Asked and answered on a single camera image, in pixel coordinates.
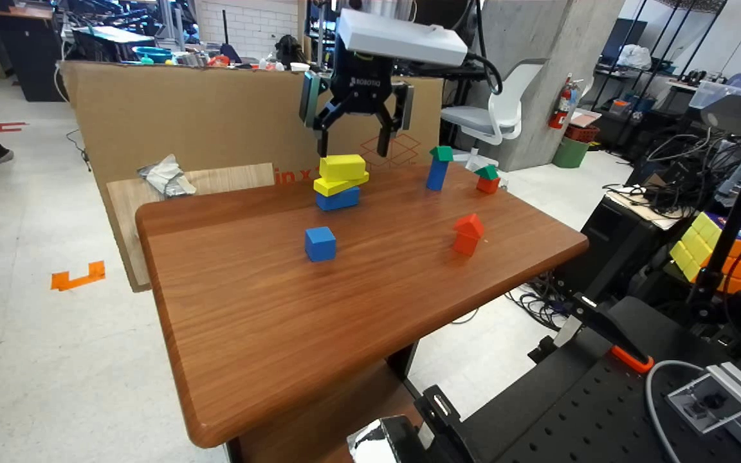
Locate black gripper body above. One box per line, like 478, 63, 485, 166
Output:
299, 45, 417, 133

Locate large yellow block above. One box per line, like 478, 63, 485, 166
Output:
316, 151, 370, 184

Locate flat yellow block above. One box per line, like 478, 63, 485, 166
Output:
312, 173, 373, 200

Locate green block on blue block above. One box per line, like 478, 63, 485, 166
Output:
427, 141, 459, 166

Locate tall blue block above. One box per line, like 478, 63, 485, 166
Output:
422, 157, 453, 195

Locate long blue block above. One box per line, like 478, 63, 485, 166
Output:
314, 184, 364, 213

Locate small red block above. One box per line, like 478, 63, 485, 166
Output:
473, 175, 504, 198

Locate tall red block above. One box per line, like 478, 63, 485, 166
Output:
451, 211, 490, 259

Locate large cardboard sheet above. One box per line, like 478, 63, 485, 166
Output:
62, 58, 449, 189

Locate white office chair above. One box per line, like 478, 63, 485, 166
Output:
438, 58, 549, 148

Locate blue cube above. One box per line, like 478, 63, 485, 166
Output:
302, 224, 341, 264

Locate crumpled white cloth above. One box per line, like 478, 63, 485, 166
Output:
136, 151, 200, 200

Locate red fire extinguisher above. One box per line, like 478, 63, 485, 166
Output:
545, 75, 583, 133

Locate green bin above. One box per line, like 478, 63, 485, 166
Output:
550, 137, 590, 173

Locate light wooden board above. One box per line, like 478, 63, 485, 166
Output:
104, 159, 278, 295

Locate yellow sticky notes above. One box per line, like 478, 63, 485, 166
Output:
667, 211, 725, 285

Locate wooden table pedestal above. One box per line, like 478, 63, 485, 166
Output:
227, 341, 429, 463

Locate orange handled clamp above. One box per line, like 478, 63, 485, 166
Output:
572, 297, 657, 377

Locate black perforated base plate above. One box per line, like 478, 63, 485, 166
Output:
438, 294, 741, 463

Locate black camera stand pole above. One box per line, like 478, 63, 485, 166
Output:
679, 125, 741, 330

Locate white cable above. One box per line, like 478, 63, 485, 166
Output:
644, 357, 711, 463

